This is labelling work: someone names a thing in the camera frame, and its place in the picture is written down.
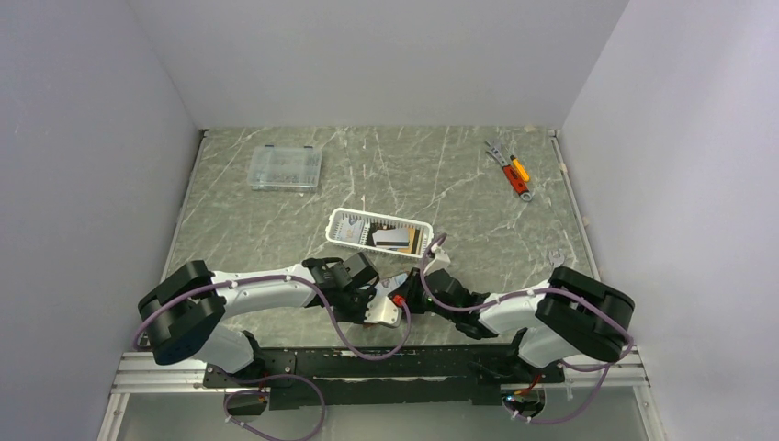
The silver open-end wrench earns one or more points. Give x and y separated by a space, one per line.
556 258

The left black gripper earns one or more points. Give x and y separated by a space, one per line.
360 317

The clear plastic organizer box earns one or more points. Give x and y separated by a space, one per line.
295 169

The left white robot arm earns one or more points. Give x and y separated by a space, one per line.
183 316

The gold credit card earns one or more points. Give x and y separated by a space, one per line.
414 245

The yellow handled screwdriver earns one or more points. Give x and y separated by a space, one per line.
519 169

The white plastic basket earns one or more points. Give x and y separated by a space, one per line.
375 221

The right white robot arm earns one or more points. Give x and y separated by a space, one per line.
567 315

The silver VIP card in basket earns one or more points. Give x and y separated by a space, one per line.
350 230

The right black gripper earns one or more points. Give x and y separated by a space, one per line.
412 289

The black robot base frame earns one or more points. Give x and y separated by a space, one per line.
303 376

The red adjustable wrench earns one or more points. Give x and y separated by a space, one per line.
517 183

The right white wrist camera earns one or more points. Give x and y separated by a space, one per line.
437 259

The silver vip card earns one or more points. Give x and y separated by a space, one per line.
350 230
389 285

